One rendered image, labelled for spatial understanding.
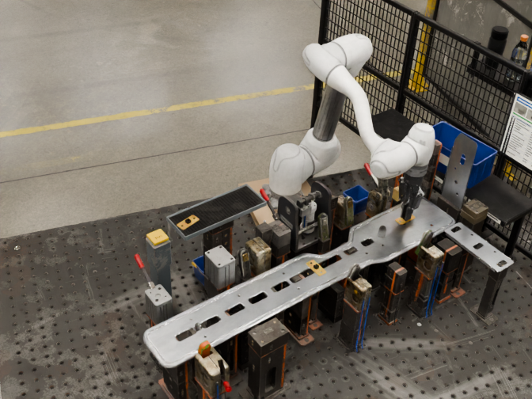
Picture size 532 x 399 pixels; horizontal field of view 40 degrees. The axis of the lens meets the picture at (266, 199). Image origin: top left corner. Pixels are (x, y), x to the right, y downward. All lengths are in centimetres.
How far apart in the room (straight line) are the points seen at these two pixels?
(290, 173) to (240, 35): 334
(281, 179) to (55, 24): 388
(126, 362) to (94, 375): 13
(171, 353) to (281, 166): 118
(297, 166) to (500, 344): 116
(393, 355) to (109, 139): 295
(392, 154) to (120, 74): 367
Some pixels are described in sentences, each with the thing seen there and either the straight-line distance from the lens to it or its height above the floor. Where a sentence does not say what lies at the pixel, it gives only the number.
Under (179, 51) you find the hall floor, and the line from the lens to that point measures 632.
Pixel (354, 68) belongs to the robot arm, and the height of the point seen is 146.
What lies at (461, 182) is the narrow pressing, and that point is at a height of 113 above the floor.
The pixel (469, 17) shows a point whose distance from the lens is 532.
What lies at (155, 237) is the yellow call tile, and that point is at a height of 116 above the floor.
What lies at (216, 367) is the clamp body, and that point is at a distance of 243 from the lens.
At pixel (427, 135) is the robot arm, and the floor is 147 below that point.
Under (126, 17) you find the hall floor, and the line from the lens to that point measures 693.
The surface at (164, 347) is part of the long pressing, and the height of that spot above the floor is 100.
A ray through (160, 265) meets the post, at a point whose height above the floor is 105.
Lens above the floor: 298
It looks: 39 degrees down
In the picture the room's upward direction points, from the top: 3 degrees clockwise
